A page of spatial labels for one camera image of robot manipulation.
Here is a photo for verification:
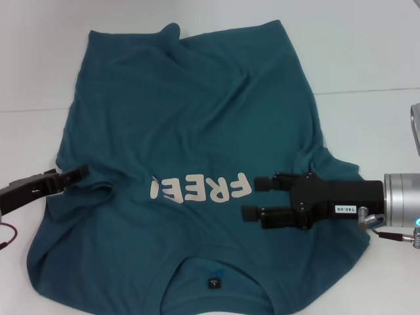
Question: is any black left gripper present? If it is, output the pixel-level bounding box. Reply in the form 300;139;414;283
0;165;90;217

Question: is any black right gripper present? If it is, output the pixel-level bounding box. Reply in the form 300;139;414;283
241;171;385;231

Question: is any teal t-shirt with white lettering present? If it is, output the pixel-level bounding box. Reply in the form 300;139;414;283
28;19;372;315

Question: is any left arm connector cable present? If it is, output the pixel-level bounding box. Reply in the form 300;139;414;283
0;222;19;252

